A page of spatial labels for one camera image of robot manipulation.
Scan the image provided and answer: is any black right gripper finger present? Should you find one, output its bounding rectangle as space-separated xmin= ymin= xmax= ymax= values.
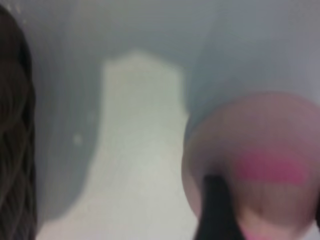
xmin=196 ymin=173 xmax=247 ymax=240

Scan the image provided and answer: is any pink peach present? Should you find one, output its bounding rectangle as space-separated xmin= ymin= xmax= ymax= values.
xmin=181 ymin=91 xmax=320 ymax=240

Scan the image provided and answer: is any dark brown wicker basket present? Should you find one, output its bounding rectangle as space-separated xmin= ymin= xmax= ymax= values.
xmin=0 ymin=4 xmax=37 ymax=240

